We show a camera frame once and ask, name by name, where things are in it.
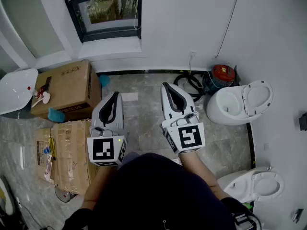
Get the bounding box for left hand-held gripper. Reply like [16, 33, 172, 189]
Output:
[86, 92, 128, 167]

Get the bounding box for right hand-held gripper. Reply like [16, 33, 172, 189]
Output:
[160, 81, 206, 155]

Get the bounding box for person's left forearm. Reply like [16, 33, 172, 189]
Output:
[83, 164, 118, 210]

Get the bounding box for person's right forearm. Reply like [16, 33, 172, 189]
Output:
[178, 151, 232, 200]

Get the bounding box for teal plastic bag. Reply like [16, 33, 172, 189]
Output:
[98, 74, 112, 89]

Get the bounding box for printed cardboard box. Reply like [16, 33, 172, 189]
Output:
[30, 59, 103, 123]

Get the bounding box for white round toilet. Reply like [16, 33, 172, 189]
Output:
[206, 80, 274, 127]

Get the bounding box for teal cloth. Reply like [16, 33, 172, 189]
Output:
[47, 107, 66, 124]

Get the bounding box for flattened cardboard sheet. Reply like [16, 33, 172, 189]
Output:
[35, 118, 103, 196]

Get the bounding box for red vacuum cleaner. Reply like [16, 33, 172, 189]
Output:
[202, 64, 240, 96]

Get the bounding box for yellow packet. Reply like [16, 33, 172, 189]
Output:
[47, 138, 58, 161]

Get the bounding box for white bottles on box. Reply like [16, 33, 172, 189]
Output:
[31, 91, 52, 109]

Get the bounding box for black framed window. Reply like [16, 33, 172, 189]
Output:
[59, 0, 142, 43]

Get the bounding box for grey round fan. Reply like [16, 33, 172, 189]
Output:
[54, 184, 78, 203]

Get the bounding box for person's dark shirt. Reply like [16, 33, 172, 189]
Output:
[63, 152, 263, 230]

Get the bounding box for white ceramic basin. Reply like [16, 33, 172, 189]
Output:
[0, 68, 39, 116]

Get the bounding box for white toilet with cistern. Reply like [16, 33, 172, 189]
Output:
[217, 166, 286, 204]

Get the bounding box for black vacuum hose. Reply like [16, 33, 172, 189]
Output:
[173, 72, 211, 103]

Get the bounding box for white power cable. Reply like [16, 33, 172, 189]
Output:
[186, 49, 197, 88]

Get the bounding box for thin grey wall cable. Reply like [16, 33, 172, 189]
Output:
[214, 0, 243, 58]

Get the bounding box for black wall fixture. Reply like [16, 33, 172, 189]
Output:
[298, 113, 307, 131]

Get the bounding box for black chest strap buckle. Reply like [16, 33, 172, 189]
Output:
[231, 212, 262, 230]

